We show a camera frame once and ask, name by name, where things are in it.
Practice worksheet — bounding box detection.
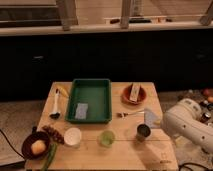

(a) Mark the dark metal cup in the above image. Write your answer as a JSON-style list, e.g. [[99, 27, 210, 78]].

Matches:
[[136, 124, 151, 141]]

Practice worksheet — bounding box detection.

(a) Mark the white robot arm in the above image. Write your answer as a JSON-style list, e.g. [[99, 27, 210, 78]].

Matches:
[[160, 98, 213, 153]]

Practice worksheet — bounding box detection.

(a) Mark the green plastic tray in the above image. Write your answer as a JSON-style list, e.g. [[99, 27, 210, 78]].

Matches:
[[65, 79, 112, 124]]

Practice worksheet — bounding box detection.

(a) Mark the orange bowl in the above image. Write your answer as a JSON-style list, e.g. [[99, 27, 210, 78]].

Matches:
[[121, 83, 146, 105]]

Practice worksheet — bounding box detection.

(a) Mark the small cardboard box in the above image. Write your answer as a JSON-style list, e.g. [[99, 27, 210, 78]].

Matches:
[[130, 83, 140, 102]]

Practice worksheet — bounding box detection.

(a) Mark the grey sponge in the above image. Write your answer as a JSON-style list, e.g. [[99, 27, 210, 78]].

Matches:
[[75, 103, 88, 119]]

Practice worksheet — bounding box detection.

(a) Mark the yellow peeler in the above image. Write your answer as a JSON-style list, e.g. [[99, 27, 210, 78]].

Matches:
[[57, 86, 69, 98]]

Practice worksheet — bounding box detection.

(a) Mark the grey folded cloth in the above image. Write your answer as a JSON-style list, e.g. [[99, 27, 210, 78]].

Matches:
[[144, 108, 161, 129]]

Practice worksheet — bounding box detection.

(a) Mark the green plastic cup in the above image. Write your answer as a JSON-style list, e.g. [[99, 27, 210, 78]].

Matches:
[[98, 130, 115, 147]]

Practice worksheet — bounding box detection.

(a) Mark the white cup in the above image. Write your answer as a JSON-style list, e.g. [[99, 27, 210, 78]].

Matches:
[[64, 128, 82, 147]]

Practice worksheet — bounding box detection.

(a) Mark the brown dried bunch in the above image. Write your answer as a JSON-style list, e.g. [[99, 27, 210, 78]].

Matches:
[[42, 125, 64, 144]]

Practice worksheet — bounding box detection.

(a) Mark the green vegetable stalk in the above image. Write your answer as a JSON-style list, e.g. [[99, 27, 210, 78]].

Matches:
[[41, 143, 58, 171]]

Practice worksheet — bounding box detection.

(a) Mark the dark brown bowl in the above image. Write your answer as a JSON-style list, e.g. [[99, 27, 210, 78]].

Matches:
[[21, 131, 50, 160]]

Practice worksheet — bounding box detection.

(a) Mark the yellow round fruit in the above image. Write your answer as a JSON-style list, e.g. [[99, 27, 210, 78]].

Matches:
[[31, 140, 46, 155]]

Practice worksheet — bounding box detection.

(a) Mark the black cable right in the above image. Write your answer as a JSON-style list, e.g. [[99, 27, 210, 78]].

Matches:
[[177, 161, 213, 171]]

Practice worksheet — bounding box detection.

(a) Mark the black cable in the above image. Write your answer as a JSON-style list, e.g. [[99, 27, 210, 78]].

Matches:
[[177, 161, 213, 171], [0, 128, 26, 160]]

